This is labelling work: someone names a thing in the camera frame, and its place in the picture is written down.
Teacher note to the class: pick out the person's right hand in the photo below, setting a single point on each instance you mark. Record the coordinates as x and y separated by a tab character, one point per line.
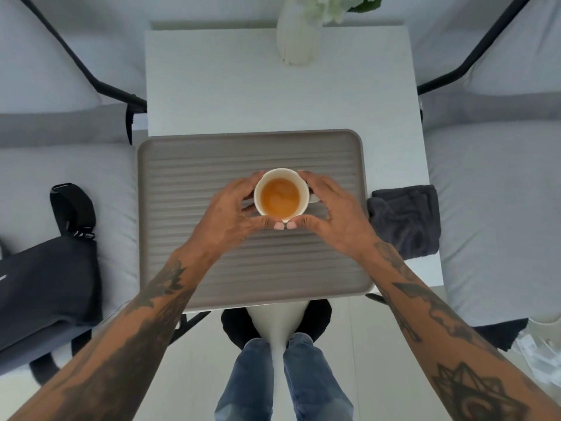
342	219

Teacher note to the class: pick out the person's left hand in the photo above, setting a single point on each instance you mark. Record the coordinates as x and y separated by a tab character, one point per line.
221	219

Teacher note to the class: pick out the person's left thumb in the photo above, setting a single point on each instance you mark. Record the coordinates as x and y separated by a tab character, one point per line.
263	223

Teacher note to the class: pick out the person's right thumb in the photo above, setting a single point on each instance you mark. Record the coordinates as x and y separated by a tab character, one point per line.
307	222

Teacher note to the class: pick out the white cup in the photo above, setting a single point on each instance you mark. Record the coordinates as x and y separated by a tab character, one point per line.
280	175

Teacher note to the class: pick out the person's left forearm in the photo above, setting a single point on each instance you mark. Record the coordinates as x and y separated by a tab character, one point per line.
131	337

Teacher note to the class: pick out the black shoulder bag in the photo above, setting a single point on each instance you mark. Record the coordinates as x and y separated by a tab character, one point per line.
48	284

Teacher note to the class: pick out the person's right forearm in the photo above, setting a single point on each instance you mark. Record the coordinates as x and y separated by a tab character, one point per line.
438	320

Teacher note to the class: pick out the orange tea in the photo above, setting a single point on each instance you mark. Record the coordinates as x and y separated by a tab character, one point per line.
280	198

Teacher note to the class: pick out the grey ribbed tray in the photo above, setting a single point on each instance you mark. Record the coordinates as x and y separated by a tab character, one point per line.
184	179

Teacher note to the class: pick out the person's black right shoe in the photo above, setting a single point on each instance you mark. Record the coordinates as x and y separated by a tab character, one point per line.
317	320

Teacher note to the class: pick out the person's black shoe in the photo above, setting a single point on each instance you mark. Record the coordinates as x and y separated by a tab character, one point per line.
236	324
317	320

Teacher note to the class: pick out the dark grey folded cloth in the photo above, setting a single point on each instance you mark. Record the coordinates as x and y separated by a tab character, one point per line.
407	219

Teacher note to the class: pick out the black table leg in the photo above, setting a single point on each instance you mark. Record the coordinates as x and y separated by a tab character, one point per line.
190	324
376	298

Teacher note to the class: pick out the person's black left shoe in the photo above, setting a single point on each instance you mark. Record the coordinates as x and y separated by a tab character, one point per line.
236	324

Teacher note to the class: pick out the person's left leg in jeans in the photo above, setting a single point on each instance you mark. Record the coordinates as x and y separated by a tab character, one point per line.
245	381

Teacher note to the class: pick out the person's leg in jeans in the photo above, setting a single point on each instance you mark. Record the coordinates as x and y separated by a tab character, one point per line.
245	381
315	381

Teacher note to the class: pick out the person's right leg in jeans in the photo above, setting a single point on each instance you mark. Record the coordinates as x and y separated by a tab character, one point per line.
315	381

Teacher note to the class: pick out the white vase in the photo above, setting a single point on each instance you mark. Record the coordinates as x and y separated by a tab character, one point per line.
298	34

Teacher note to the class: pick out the white flowers with green leaf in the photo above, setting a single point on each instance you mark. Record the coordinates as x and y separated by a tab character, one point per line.
337	4

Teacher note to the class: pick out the white plastic packaging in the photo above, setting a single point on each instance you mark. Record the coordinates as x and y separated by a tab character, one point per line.
541	350

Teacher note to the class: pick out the grey sofa with black frame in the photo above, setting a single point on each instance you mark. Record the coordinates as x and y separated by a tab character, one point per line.
495	170
57	74

